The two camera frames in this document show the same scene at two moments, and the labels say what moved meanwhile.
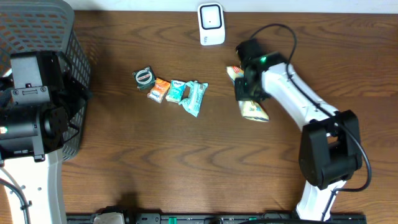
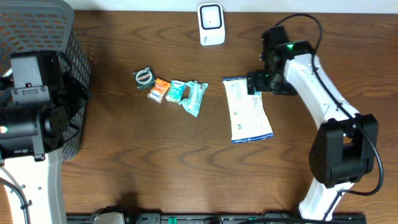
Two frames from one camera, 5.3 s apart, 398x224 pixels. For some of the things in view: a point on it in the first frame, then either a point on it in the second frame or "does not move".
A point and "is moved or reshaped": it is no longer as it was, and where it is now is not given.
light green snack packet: (193, 104) does not move
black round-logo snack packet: (144, 78) does not move
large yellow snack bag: (249, 109) is moved or reshaped
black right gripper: (240, 96) → (287, 88)
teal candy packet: (176, 91) does not move
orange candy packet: (158, 91) does not move
